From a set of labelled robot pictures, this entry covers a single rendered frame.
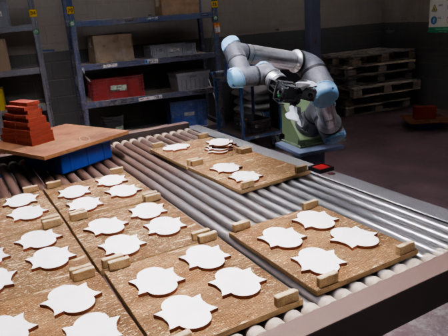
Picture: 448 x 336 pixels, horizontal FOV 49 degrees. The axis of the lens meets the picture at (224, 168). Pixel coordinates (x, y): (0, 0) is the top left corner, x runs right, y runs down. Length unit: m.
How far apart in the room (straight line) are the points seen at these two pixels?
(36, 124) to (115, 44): 3.96
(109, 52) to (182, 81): 0.99
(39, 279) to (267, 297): 0.61
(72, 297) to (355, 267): 0.70
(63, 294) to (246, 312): 0.45
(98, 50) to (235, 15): 2.20
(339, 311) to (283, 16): 6.86
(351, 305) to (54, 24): 6.09
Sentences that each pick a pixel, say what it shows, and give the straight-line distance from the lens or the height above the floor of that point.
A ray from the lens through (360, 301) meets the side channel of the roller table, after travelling 1.15.
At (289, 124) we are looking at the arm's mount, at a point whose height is 0.98.
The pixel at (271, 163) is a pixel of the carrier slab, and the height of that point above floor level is 0.94.
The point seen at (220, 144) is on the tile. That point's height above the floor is 0.98.
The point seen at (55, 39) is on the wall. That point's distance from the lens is 6.83.
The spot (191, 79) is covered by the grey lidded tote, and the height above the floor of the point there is 0.78.
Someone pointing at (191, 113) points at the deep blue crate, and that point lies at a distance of 6.61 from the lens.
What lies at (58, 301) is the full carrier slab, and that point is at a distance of 1.27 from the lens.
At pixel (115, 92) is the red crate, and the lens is 6.29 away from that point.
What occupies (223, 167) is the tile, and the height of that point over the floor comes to 0.95.
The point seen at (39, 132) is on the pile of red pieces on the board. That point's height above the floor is 1.10.
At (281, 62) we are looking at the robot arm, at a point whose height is 1.37.
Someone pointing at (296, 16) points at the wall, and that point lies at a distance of 7.87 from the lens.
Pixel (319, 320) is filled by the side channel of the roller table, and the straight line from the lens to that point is 1.08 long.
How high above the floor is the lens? 1.57
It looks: 17 degrees down
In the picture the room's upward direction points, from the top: 4 degrees counter-clockwise
